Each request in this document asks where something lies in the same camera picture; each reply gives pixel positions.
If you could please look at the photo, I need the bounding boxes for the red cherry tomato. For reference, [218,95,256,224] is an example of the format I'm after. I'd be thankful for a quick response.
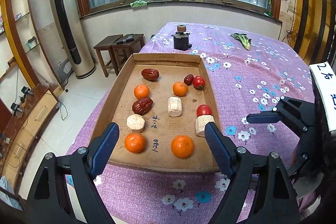
[193,76,205,90]

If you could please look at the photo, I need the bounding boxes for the small wrinkled red date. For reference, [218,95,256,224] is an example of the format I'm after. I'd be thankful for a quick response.
[183,74,194,86]

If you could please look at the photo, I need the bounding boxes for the orange mandarin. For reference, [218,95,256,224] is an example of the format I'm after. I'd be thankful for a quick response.
[134,84,150,100]
[173,81,188,97]

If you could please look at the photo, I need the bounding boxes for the cream cylinder mushroom piece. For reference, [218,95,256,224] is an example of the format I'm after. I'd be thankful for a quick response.
[167,97,182,117]

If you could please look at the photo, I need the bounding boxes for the large smooth red date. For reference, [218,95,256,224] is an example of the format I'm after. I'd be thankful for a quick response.
[141,68,159,81]

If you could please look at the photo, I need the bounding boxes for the purple floral tablecloth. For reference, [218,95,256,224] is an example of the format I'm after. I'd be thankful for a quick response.
[65,21,324,224]

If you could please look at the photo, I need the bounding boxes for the green leafy vegetable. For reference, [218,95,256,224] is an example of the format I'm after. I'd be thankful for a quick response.
[231,33,251,51]

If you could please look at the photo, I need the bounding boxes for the red tomato in tray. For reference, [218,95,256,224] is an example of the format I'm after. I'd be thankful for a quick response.
[197,104,212,117]

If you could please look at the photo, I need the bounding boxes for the cream cylinder near tomato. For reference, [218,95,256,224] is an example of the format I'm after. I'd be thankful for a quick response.
[195,115,214,137]

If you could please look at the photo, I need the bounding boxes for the wooden side cabinet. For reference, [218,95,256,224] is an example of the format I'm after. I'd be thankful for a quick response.
[1,84,59,193]

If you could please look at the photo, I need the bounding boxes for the orange mandarin tray right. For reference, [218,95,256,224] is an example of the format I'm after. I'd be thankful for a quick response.
[171,135,194,159]

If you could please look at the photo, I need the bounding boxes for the orange mandarin tray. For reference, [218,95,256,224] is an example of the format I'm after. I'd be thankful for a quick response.
[171,135,194,159]
[124,133,147,153]

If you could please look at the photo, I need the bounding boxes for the orange mandarin tray left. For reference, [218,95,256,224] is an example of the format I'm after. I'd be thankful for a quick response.
[124,133,147,153]

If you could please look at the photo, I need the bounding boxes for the cream cylinder left tray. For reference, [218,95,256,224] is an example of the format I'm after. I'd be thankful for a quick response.
[126,114,145,133]

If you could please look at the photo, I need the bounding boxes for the wrinkled red date in tray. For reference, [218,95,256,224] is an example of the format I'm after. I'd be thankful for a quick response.
[132,97,153,115]

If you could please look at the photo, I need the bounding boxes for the cardboard tray box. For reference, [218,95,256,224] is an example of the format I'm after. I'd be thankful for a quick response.
[92,53,221,172]

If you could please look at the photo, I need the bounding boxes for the black grinder with cork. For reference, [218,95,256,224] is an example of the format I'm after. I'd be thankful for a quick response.
[172,24,192,51]

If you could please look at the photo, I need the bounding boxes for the tower air conditioner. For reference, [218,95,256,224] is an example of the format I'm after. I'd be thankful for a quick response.
[50,0,96,79]

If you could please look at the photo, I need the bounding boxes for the dark wooden stool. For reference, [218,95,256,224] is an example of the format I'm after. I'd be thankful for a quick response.
[93,34,145,77]

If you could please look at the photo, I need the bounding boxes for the black remote on stool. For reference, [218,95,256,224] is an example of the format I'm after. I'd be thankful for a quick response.
[116,34,134,45]

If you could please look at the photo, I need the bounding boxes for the green cloth on sill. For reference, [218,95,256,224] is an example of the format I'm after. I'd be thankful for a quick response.
[130,0,148,9]

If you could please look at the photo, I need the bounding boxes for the golden door frame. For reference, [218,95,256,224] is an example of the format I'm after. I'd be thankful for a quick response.
[290,0,335,65]

